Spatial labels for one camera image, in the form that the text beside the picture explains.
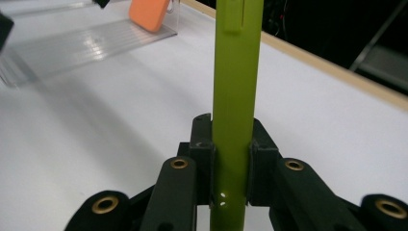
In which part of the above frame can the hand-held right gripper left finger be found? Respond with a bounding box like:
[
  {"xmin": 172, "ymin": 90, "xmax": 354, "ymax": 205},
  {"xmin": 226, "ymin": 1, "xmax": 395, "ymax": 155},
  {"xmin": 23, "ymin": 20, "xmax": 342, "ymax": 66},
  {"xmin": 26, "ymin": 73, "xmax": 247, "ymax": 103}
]
[{"xmin": 177, "ymin": 113, "xmax": 216, "ymax": 206}]

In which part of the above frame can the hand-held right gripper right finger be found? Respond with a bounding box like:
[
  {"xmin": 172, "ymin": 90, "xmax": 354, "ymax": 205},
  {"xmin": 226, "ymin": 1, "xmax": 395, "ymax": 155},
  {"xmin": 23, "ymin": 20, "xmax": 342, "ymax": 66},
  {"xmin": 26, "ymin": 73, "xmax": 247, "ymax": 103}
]
[{"xmin": 245, "ymin": 117, "xmax": 283, "ymax": 207}]

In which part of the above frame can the clear ribbed acrylic rack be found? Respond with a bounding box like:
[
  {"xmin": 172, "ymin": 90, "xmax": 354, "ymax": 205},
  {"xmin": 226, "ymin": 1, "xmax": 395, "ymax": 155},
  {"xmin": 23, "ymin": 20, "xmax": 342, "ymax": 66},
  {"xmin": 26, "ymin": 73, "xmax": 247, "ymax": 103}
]
[{"xmin": 0, "ymin": 0, "xmax": 180, "ymax": 89}]

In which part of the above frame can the orange phone case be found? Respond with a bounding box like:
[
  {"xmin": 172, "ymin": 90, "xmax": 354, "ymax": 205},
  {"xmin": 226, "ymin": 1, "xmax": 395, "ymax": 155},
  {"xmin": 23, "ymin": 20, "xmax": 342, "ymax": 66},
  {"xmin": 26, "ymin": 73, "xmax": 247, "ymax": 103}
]
[{"xmin": 128, "ymin": 0, "xmax": 171, "ymax": 34}]

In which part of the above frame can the green cartoon phone case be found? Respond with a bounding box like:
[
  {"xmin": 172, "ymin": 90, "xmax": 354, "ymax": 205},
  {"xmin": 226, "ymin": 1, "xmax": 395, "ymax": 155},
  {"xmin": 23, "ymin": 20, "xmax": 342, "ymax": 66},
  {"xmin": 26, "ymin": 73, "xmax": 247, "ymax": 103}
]
[{"xmin": 210, "ymin": 0, "xmax": 265, "ymax": 231}]

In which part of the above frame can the metal stand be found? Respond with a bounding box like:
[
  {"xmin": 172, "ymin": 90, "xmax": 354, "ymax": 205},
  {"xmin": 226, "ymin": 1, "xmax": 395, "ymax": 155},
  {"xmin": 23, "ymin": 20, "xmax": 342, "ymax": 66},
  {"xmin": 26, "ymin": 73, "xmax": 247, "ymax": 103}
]
[{"xmin": 348, "ymin": 0, "xmax": 408, "ymax": 94}]

